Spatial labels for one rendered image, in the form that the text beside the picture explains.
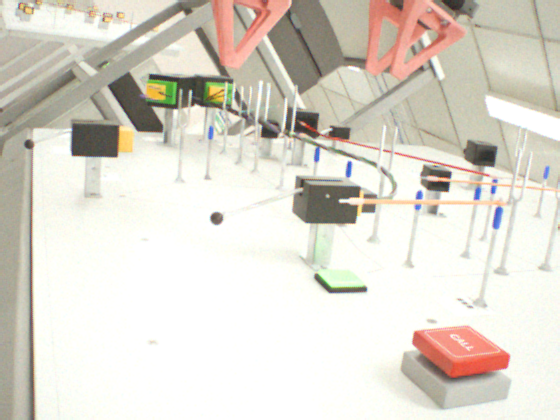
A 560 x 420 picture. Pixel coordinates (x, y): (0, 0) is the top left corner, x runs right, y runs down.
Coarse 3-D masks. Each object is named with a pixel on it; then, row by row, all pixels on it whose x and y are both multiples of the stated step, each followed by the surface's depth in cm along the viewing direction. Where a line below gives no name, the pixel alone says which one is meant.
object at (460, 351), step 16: (416, 336) 44; (432, 336) 43; (448, 336) 43; (464, 336) 44; (480, 336) 44; (432, 352) 42; (448, 352) 41; (464, 352) 41; (480, 352) 41; (496, 352) 42; (448, 368) 40; (464, 368) 40; (480, 368) 41; (496, 368) 41
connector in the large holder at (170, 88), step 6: (150, 84) 119; (156, 84) 120; (162, 84) 119; (168, 84) 119; (174, 84) 119; (150, 90) 119; (156, 90) 119; (162, 90) 118; (168, 90) 119; (174, 90) 120; (150, 96) 119; (156, 96) 119; (162, 96) 119; (174, 96) 120; (162, 102) 120; (168, 102) 120; (174, 102) 121
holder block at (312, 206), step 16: (304, 176) 65; (320, 176) 66; (336, 176) 67; (304, 192) 63; (320, 192) 62; (336, 192) 63; (352, 192) 63; (304, 208) 63; (320, 208) 62; (336, 208) 63; (352, 208) 64
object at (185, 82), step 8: (168, 80) 121; (176, 80) 120; (184, 80) 122; (192, 80) 126; (184, 88) 123; (192, 88) 127; (176, 96) 121; (184, 96) 124; (152, 104) 123; (160, 104) 122; (168, 104) 122; (176, 104) 121; (184, 104) 124; (192, 104) 128; (168, 112) 127; (176, 112) 127; (168, 120) 128; (168, 128) 128; (168, 136) 129; (160, 144) 128; (168, 144) 128; (176, 144) 128
